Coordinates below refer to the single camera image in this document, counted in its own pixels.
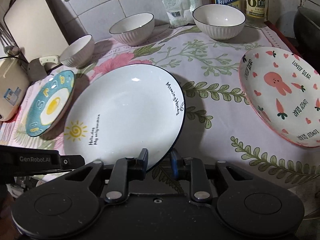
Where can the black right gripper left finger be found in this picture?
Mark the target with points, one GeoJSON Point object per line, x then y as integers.
{"type": "Point", "coordinates": [124, 171]}

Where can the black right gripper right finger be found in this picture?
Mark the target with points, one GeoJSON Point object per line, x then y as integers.
{"type": "Point", "coordinates": [192, 170]}

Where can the white sun print plate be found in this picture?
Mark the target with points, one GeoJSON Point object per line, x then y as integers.
{"type": "Point", "coordinates": [135, 107]}

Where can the blue fried egg plate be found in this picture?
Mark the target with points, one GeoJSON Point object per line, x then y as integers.
{"type": "Point", "coordinates": [50, 104]}

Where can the pink rabbit print plate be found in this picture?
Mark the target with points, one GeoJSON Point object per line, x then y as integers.
{"type": "Point", "coordinates": [283, 89]}

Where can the small white ribbed bowl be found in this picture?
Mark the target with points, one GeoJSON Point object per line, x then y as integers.
{"type": "Point", "coordinates": [79, 53]}

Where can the large white ribbed bowl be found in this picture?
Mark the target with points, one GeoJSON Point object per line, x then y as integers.
{"type": "Point", "coordinates": [219, 22]}

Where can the white rice cooker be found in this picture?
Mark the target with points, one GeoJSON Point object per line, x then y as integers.
{"type": "Point", "coordinates": [14, 83]}

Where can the hanging metal utensils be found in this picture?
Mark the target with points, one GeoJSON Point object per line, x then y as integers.
{"type": "Point", "coordinates": [9, 46]}

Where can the beige cutting board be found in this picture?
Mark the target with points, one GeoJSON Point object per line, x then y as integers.
{"type": "Point", "coordinates": [35, 29]}

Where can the white salt bag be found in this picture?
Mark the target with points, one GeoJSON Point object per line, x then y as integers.
{"type": "Point", "coordinates": [176, 12]}

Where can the black wok with lid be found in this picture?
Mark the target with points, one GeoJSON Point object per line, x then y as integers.
{"type": "Point", "coordinates": [306, 29]}

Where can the clear white vinegar bottle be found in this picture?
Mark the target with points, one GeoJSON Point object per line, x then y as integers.
{"type": "Point", "coordinates": [255, 11]}

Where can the cleaver with cream handle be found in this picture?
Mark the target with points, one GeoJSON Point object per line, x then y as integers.
{"type": "Point", "coordinates": [36, 68]}

